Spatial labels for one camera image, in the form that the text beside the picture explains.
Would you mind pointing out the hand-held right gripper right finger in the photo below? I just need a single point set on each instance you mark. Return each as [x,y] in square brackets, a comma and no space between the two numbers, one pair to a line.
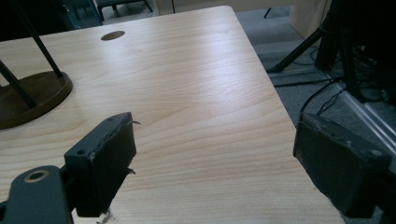
[339,161]

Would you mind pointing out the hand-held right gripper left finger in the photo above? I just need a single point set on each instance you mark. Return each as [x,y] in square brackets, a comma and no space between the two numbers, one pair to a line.
[99,161]

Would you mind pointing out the dark wooden cup holder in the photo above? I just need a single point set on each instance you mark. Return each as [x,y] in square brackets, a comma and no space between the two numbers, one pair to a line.
[37,93]

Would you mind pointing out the black tripod leg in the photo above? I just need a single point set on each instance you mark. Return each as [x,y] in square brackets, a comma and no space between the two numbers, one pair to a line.
[295,53]

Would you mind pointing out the black equipment stand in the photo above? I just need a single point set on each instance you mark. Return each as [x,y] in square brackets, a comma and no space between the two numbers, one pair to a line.
[367,37]

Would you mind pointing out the dark cabinet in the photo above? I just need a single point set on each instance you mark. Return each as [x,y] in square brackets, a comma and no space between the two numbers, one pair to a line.
[81,12]

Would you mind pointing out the metal floor rail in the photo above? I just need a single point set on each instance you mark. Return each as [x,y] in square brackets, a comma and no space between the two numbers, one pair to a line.
[367,115]

